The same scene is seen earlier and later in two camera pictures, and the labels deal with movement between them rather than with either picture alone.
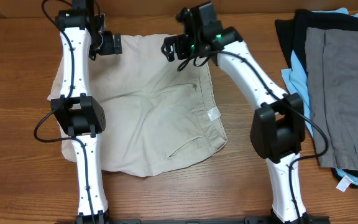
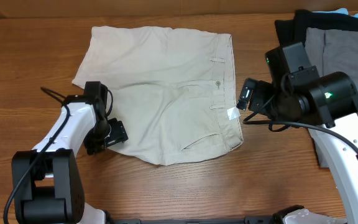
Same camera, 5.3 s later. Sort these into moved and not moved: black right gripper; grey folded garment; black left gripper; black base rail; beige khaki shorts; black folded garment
Moved: beige khaki shorts; black left gripper; black right gripper
Not moved: grey folded garment; black base rail; black folded garment
